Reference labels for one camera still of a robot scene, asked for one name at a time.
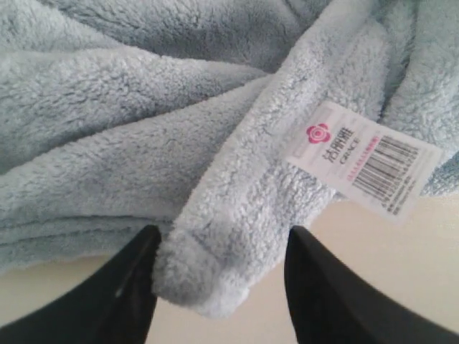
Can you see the light blue fluffy towel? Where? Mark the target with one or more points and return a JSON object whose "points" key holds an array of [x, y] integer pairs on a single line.
{"points": [[120, 114]]}

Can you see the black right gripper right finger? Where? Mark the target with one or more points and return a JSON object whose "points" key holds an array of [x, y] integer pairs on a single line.
{"points": [[330, 303]]}

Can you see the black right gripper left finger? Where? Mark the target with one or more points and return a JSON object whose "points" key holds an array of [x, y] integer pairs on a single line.
{"points": [[114, 305]]}

